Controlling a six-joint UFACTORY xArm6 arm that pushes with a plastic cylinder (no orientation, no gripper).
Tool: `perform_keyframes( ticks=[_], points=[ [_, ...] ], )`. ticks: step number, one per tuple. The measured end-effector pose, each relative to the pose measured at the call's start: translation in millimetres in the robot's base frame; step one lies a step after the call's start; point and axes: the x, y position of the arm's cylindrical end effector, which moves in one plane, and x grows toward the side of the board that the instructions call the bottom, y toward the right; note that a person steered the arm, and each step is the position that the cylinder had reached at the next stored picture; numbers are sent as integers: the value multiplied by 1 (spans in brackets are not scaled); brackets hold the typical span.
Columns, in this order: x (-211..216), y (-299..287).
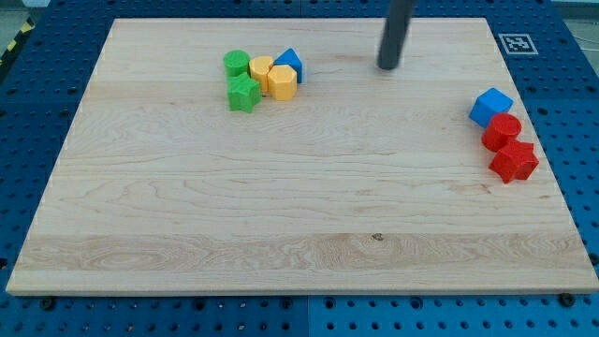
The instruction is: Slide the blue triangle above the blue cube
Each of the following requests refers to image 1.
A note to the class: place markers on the yellow black hazard tape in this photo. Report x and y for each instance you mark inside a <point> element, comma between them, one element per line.
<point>15,46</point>

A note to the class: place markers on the red cylinder block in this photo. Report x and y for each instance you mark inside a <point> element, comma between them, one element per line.
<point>502,128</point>

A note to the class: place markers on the blue cube block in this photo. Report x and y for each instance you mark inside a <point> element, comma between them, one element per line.
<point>488,104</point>

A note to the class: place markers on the blue triangle block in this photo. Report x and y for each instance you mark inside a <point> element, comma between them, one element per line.
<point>290,58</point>

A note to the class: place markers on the green cylinder block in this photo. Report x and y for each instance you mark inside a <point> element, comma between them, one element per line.
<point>236,62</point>

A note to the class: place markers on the red star block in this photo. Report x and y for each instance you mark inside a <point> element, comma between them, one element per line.
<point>515,161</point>

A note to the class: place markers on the yellow hexagon block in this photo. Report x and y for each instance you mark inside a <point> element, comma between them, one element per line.
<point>282,82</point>

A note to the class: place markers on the wooden board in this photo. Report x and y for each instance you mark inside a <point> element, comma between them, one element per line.
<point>366,182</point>

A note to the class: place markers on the green star block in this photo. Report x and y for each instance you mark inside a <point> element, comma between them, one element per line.
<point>243,93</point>

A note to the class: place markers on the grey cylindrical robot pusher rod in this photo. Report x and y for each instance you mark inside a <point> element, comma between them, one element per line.
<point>399,16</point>

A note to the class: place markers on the white fiducial marker tag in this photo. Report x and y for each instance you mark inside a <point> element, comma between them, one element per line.
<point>518,44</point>

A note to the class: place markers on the yellow pentagon block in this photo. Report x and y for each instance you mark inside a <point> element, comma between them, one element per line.
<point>259,70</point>

